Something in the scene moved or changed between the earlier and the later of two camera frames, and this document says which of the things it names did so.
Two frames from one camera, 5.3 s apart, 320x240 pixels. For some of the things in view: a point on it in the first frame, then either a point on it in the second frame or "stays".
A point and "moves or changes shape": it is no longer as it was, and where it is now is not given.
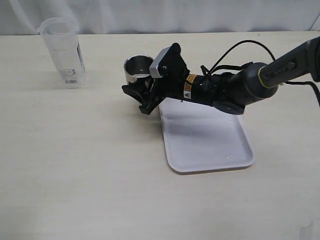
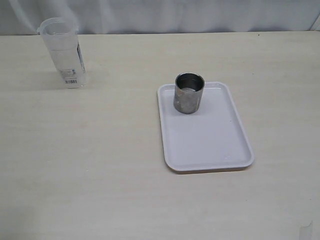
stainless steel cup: (137, 66) moves or changes shape
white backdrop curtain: (24, 17) stays
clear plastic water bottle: (60, 35) stays
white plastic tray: (199, 137) stays
